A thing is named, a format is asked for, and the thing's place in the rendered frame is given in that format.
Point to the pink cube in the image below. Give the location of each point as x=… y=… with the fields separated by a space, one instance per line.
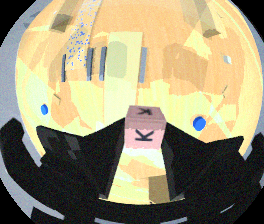
x=144 y=127

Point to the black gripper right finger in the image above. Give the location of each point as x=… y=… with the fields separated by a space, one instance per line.
x=186 y=158

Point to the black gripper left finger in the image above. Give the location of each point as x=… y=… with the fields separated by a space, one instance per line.
x=97 y=153

